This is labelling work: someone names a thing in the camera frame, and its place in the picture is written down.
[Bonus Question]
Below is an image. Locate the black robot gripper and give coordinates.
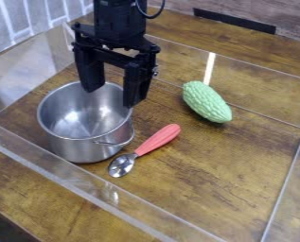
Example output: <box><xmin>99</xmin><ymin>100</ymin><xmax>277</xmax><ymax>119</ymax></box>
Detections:
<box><xmin>71</xmin><ymin>0</ymin><xmax>161</xmax><ymax>108</ymax></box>

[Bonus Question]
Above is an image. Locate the green bitter gourd toy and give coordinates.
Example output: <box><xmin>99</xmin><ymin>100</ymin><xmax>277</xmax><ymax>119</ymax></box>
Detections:
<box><xmin>182</xmin><ymin>80</ymin><xmax>233</xmax><ymax>123</ymax></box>

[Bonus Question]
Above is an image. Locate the silver metal pot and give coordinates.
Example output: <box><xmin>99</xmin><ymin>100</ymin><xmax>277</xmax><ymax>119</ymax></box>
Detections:
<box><xmin>36</xmin><ymin>81</ymin><xmax>134</xmax><ymax>164</ymax></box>

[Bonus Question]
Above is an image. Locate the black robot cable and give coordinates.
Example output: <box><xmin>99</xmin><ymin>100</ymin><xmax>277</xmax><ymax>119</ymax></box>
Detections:
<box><xmin>134</xmin><ymin>0</ymin><xmax>167</xmax><ymax>20</ymax></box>

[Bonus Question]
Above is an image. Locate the red-handled metal spoon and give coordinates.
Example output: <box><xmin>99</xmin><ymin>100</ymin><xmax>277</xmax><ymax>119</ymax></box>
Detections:
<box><xmin>107</xmin><ymin>124</ymin><xmax>181</xmax><ymax>178</ymax></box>

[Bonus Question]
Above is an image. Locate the black wall strip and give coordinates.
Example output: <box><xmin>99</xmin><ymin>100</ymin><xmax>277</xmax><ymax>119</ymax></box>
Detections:
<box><xmin>193</xmin><ymin>8</ymin><xmax>276</xmax><ymax>35</ymax></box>

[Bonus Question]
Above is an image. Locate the clear acrylic tray wall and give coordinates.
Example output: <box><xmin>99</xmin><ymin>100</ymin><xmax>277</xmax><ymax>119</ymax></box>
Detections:
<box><xmin>0</xmin><ymin>28</ymin><xmax>300</xmax><ymax>242</ymax></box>

